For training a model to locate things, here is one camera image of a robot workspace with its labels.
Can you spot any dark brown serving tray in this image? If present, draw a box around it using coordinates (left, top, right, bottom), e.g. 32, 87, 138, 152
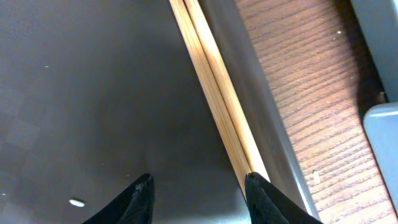
0, 0, 321, 224

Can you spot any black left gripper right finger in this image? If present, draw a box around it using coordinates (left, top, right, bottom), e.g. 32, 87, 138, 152
244, 172, 322, 224

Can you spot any grey plastic dishwasher rack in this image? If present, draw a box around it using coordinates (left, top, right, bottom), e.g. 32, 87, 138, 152
351, 0, 397, 210

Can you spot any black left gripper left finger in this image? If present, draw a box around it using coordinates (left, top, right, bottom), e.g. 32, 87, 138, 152
83, 173, 155, 224

